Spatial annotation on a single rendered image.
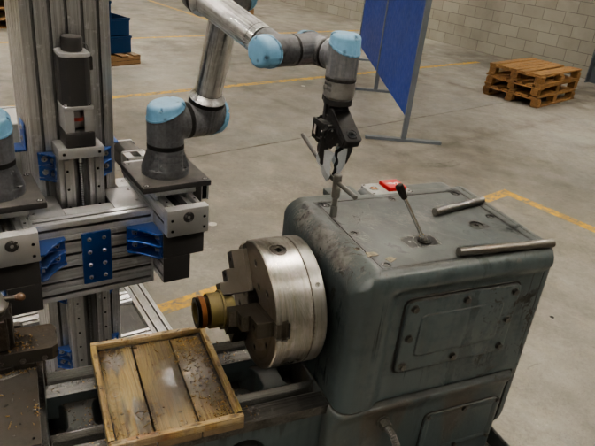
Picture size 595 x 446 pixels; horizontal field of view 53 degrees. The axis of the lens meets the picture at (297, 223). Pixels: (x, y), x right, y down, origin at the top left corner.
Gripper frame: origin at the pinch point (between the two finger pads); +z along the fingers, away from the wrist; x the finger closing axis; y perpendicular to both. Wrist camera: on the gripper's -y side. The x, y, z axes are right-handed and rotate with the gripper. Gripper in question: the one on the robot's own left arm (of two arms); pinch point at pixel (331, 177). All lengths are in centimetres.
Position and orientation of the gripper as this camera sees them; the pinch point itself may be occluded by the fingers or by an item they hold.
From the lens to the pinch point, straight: 154.8
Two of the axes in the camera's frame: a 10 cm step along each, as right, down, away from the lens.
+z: -1.0, 8.9, 4.5
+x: -9.2, 0.9, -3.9
